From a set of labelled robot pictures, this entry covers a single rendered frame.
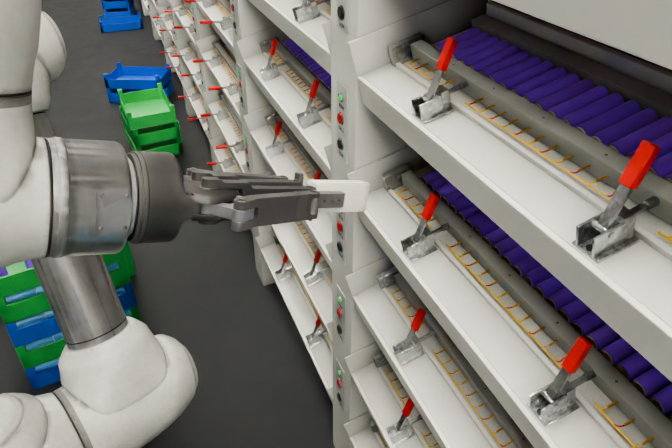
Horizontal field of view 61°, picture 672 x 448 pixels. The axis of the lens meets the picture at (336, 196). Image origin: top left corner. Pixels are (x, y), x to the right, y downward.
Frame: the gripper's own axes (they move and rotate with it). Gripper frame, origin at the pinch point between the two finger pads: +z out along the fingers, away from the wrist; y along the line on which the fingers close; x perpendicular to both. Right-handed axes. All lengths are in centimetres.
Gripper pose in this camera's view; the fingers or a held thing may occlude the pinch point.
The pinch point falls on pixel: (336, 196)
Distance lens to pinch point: 56.7
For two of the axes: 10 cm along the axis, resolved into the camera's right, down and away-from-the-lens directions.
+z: 8.3, -0.1, 5.5
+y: 5.4, 2.5, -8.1
